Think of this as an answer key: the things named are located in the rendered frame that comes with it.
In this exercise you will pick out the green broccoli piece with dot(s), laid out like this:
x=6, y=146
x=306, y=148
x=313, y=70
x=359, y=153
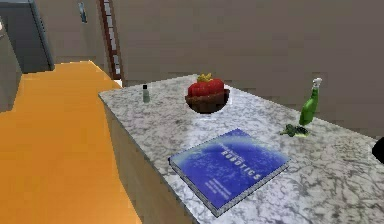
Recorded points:
x=295, y=130

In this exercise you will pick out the grey cabinet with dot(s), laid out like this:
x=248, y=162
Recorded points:
x=8, y=71

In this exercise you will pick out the dark brown bowl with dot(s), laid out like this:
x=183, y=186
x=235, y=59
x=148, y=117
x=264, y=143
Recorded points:
x=206, y=101

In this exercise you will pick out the black round object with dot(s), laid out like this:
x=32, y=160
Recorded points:
x=379, y=150

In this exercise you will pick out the red tomato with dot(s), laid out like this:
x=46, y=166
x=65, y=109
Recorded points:
x=205, y=87

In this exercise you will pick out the grey wall switch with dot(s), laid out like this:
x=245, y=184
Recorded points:
x=82, y=12

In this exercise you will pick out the marble top kitchen counter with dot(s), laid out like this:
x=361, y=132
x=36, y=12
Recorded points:
x=160, y=140

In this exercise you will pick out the grey fridge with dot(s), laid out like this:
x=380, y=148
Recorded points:
x=28, y=36

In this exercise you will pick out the blue book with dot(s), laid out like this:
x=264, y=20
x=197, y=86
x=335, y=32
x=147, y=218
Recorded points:
x=226, y=166

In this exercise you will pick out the green spray bottle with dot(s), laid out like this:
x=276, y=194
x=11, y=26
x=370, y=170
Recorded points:
x=309, y=106

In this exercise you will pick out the brown framed door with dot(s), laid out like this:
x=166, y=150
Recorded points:
x=111, y=36

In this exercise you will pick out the small grey shaker bottle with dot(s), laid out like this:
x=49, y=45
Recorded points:
x=146, y=95

